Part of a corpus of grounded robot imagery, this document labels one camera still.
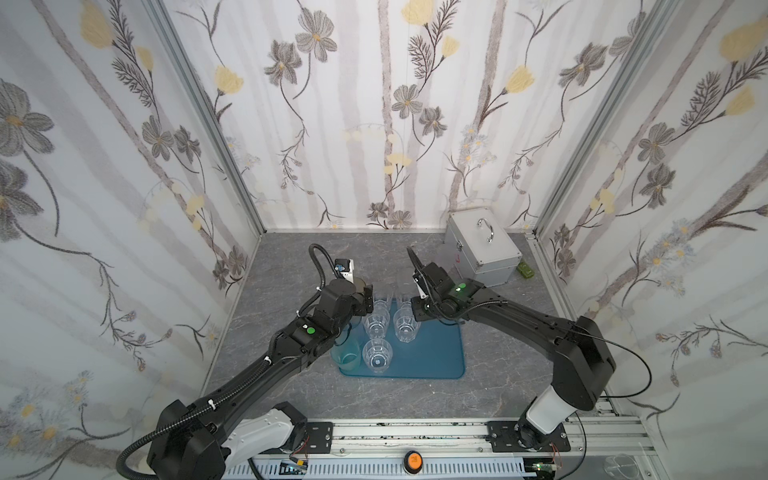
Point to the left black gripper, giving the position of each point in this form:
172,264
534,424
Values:
363,298

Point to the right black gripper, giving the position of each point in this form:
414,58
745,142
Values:
422,288

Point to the teal plastic tray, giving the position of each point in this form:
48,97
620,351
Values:
436,353

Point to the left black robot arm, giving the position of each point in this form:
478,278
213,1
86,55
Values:
189,441

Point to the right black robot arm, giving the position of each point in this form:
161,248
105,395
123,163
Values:
582,363

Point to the silver aluminium case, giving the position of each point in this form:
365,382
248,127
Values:
482,249

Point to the green small object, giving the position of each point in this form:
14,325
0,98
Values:
525,270

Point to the orange emergency button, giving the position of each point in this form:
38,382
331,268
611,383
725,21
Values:
413,462

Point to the aluminium mounting rail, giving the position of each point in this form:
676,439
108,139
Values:
460,448

